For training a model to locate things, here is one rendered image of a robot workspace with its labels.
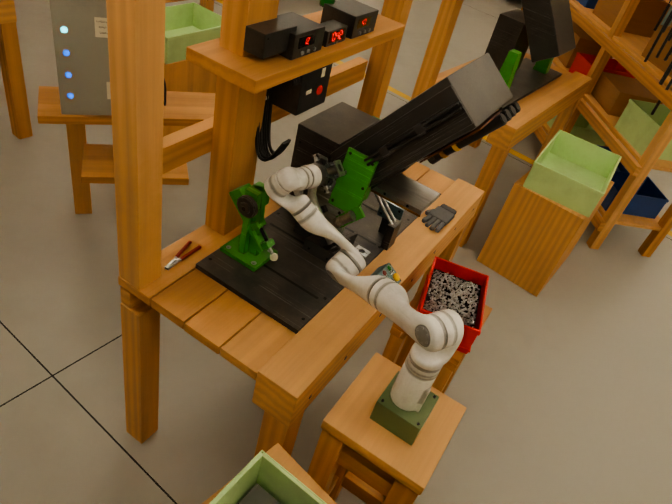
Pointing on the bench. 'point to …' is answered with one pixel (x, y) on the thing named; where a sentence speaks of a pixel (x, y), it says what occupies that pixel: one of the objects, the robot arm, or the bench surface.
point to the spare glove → (438, 218)
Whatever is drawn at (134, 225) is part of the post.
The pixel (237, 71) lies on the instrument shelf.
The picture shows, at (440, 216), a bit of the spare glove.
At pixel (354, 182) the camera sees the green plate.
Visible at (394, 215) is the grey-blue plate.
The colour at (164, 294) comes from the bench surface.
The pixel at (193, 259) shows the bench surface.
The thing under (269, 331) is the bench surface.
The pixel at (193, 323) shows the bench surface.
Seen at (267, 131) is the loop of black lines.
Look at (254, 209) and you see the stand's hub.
